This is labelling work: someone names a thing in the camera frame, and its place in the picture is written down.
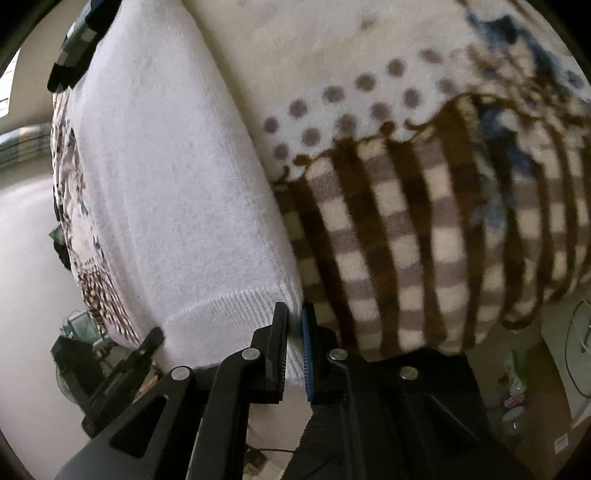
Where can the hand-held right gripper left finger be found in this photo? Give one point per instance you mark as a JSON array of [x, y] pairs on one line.
[[279, 355]]

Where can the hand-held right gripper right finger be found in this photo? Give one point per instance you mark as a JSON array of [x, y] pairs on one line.
[[308, 355]]

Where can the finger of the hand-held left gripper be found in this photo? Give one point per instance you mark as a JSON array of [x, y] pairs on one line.
[[69, 60]]

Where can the white knit garment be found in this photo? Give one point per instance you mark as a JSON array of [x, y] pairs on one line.
[[175, 194]]

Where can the black folding stand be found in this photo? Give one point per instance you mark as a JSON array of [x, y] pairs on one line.
[[111, 378]]

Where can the printed plaid dotted blanket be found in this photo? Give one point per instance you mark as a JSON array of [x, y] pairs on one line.
[[406, 194]]

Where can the clear glass jar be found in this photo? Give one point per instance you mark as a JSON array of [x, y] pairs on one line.
[[79, 325]]

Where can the clear plastic bottle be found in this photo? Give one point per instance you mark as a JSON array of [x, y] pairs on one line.
[[513, 374]]

